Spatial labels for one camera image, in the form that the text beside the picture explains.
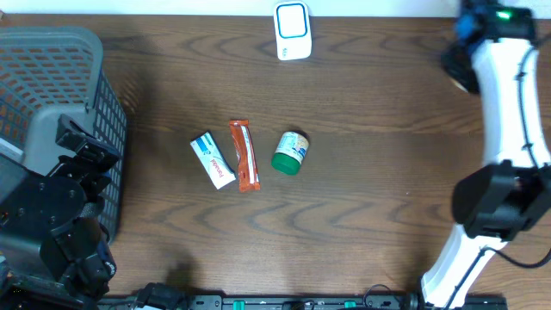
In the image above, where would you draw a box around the white Panadol medicine box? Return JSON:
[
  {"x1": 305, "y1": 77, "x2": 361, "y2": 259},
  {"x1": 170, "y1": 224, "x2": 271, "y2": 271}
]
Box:
[{"x1": 190, "y1": 132, "x2": 236, "y2": 189}]

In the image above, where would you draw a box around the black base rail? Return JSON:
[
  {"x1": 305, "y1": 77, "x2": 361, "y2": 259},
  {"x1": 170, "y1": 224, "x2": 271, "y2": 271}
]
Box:
[{"x1": 96, "y1": 282, "x2": 509, "y2": 310}]

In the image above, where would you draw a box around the grey plastic basket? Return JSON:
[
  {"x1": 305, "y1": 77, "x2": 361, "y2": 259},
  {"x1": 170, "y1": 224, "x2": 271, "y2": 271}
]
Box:
[{"x1": 0, "y1": 26, "x2": 128, "y2": 245}]

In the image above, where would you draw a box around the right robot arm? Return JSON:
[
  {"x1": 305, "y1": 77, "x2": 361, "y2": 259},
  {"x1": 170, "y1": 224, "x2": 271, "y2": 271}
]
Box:
[{"x1": 402, "y1": 0, "x2": 550, "y2": 309}]

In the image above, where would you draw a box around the white barcode scanner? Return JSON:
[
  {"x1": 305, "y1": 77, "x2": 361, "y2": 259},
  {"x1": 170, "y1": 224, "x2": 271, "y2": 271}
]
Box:
[{"x1": 273, "y1": 1, "x2": 313, "y2": 61}]

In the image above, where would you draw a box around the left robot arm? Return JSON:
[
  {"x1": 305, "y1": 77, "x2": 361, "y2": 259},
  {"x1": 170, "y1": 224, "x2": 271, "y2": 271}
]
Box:
[{"x1": 1, "y1": 115, "x2": 121, "y2": 309}]

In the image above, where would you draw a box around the green lid white jar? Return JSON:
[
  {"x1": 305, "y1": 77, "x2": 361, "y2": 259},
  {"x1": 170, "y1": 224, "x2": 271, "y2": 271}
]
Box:
[{"x1": 271, "y1": 131, "x2": 309, "y2": 176}]

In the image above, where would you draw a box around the orange snack bar wrapper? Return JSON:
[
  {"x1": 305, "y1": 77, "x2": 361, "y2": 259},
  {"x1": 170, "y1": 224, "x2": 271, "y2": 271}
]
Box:
[{"x1": 229, "y1": 120, "x2": 261, "y2": 193}]

